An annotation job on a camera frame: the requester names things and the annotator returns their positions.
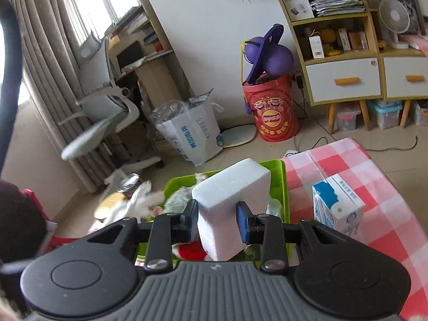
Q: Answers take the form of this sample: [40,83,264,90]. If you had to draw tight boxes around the beige curtain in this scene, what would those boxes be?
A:
[3,0,112,193]

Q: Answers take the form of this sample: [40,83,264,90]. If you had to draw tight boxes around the low wooden drawer cabinet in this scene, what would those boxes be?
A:
[379,45,428,129]

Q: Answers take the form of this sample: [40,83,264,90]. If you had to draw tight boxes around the pink plush doll blue dress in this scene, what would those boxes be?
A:
[100,172,198,223]

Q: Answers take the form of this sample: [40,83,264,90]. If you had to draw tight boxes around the brown box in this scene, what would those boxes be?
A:
[348,31,369,51]

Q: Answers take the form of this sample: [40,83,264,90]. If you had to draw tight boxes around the red white checkered tablecloth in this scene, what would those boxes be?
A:
[281,137,428,321]

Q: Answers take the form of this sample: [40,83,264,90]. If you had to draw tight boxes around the black curved cable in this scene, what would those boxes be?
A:
[0,5,25,181]

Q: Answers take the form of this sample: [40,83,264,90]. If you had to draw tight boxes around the white floor scale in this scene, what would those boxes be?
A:
[221,124,258,148]

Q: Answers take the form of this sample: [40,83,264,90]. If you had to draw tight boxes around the black floor cable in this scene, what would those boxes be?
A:
[294,135,418,152]

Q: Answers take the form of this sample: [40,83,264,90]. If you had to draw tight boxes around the purple jumping ball toy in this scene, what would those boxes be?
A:
[243,23,295,84]

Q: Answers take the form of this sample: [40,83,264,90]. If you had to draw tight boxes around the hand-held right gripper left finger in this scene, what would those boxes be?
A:
[80,199,200,272]

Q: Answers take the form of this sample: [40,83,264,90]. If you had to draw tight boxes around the blue white milk carton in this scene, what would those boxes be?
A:
[312,174,365,241]

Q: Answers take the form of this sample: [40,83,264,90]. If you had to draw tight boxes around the red printed barrel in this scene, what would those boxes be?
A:
[241,75,300,142]

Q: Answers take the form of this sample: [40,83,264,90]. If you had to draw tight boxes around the white printed box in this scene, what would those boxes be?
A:
[280,0,315,21]

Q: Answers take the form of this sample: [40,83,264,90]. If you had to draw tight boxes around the burger plush toy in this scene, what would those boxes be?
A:
[172,242,215,262]

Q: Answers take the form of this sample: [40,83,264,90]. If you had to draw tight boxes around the white shopping bag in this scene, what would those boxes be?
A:
[150,97,224,167]

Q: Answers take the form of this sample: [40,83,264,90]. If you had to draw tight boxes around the small white desk fan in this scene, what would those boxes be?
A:
[379,0,410,50]

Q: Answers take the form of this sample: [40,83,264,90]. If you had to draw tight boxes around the white foam block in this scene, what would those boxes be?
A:
[192,158,271,261]

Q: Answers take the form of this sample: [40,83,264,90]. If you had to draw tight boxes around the cookie jar gold lid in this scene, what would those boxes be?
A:
[94,192,129,221]

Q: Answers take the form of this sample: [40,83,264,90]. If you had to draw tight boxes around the clear storage box blue lid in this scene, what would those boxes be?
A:
[366,100,402,129]

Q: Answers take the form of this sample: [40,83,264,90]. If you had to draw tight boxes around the wooden desk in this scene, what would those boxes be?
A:
[107,0,188,102]

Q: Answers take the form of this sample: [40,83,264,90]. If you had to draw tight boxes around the green drink can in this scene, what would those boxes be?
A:
[120,173,142,193]

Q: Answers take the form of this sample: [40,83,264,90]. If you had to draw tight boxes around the yellow toy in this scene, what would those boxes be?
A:
[319,27,342,57]

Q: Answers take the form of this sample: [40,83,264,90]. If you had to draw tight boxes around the stack of papers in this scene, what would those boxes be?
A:
[309,0,365,17]

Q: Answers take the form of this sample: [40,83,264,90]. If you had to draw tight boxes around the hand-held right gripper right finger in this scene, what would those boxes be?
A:
[236,201,356,274]

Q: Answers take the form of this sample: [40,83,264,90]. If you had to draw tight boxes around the clear storage box pink contents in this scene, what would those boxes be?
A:
[334,102,362,132]

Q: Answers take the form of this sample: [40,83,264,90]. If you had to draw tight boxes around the small white box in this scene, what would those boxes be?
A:
[308,35,326,58]

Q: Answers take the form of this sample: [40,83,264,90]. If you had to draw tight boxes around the green plastic box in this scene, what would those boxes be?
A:
[137,159,292,265]

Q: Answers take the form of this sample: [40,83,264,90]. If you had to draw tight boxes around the framed picture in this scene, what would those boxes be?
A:
[384,0,427,36]

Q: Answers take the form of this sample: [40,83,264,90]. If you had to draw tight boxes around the tall wooden shelf cabinet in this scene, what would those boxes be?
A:
[272,0,385,134]

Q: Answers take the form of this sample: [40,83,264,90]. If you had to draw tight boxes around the dark brown cloth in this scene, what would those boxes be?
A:
[0,180,48,265]

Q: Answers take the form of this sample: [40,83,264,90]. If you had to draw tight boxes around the red stool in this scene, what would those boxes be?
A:
[20,189,86,253]

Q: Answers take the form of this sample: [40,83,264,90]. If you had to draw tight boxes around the grey office chair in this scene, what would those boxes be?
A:
[60,35,164,188]

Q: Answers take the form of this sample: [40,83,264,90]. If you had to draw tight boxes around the black monitor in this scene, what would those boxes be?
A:
[116,42,143,70]

